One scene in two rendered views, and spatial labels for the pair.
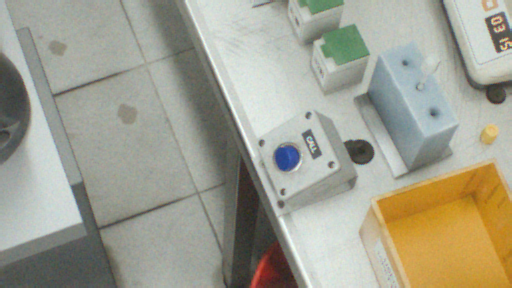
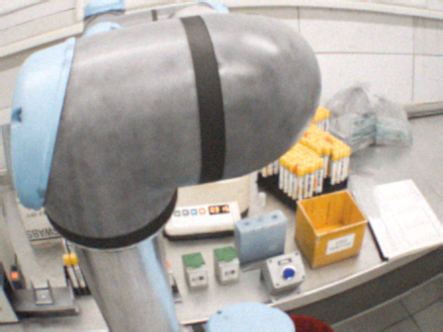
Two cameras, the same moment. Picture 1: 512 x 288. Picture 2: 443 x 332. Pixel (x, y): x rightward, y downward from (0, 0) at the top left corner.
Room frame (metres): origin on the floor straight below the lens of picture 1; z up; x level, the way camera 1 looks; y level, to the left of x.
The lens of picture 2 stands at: (0.33, 0.75, 1.64)
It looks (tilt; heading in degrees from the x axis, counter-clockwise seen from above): 31 degrees down; 283
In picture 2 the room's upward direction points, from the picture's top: 2 degrees counter-clockwise
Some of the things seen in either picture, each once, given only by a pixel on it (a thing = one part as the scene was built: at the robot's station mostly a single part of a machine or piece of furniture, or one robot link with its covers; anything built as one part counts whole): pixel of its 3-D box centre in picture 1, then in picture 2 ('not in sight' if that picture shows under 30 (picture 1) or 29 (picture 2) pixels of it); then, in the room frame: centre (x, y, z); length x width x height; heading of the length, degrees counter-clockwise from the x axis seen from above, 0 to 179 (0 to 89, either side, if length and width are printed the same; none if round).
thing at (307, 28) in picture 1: (315, 10); (195, 271); (0.58, -0.03, 0.91); 0.05 x 0.04 x 0.07; 119
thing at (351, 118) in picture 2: not in sight; (349, 111); (0.27, -0.73, 0.97); 0.26 x 0.17 x 0.19; 50
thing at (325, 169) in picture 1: (323, 152); (280, 269); (0.41, -0.06, 0.92); 0.13 x 0.07 x 0.08; 119
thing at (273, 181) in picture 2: not in sight; (290, 186); (0.43, -0.41, 0.89); 0.17 x 0.09 x 0.02; 136
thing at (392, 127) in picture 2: not in sight; (391, 117); (0.11, -0.79, 0.94); 0.20 x 0.17 x 0.14; 1
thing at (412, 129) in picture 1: (410, 108); (260, 239); (0.47, -0.14, 0.92); 0.10 x 0.07 x 0.10; 31
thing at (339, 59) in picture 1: (339, 59); (225, 265); (0.52, -0.07, 0.91); 0.05 x 0.04 x 0.07; 119
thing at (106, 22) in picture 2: not in sight; (114, 39); (0.64, 0.10, 1.44); 0.11 x 0.11 x 0.08; 26
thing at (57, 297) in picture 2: not in sight; (35, 295); (0.89, 0.19, 0.92); 0.21 x 0.07 x 0.05; 29
